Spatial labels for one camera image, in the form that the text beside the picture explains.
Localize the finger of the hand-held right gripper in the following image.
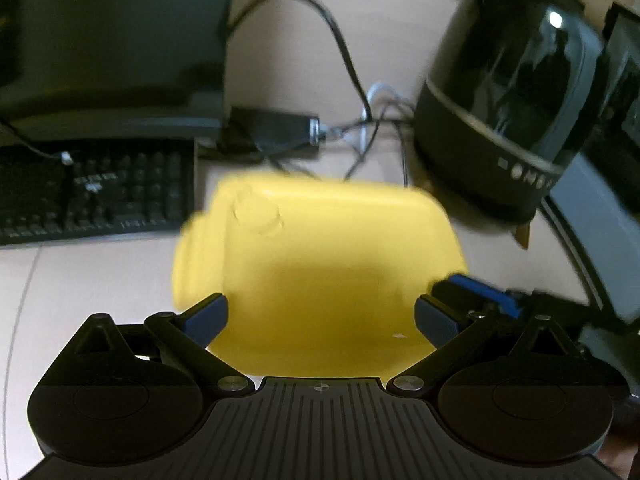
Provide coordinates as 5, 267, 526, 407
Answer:
430, 274, 523, 322

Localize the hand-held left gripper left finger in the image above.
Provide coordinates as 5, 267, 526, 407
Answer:
42, 292, 256, 401

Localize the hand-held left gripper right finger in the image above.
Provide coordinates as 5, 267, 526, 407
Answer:
386, 295, 601, 401

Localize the yellow plastic container lid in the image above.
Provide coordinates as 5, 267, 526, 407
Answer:
171, 170, 468, 378

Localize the wooden desktop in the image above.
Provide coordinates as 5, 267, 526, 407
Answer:
0, 0, 640, 480

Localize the black desktop monitor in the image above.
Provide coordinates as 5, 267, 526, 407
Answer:
0, 0, 238, 143

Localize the black keyboard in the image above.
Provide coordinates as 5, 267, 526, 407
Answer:
0, 137, 197, 247

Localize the black speaker with wooden legs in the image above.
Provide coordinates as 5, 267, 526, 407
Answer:
412, 0, 608, 252

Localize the black power adapter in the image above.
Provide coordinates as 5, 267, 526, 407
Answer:
220, 105, 326, 159

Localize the thin black cable white clip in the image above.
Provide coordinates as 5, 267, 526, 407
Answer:
0, 115, 74, 166

